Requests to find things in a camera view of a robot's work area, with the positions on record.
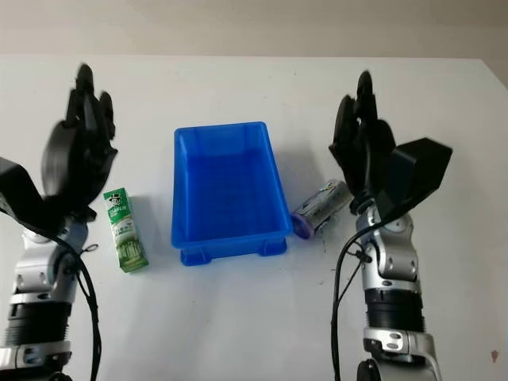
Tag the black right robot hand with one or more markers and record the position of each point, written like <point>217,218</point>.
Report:
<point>365,155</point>

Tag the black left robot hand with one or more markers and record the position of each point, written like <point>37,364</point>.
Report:
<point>75,158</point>

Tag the silver printed can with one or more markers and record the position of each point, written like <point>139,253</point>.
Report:
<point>321,206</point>

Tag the green white milk carton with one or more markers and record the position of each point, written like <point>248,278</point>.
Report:
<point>126,234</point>

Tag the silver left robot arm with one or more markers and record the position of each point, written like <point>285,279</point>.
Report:
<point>35,285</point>

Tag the blue plastic tray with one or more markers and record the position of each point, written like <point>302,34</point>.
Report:
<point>230,190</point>

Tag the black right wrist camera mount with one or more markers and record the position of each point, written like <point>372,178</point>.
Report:
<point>420,170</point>

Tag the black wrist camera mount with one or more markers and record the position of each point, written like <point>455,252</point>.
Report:
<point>420,170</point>
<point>18,190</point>

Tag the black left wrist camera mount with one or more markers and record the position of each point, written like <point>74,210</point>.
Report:
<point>18,190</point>

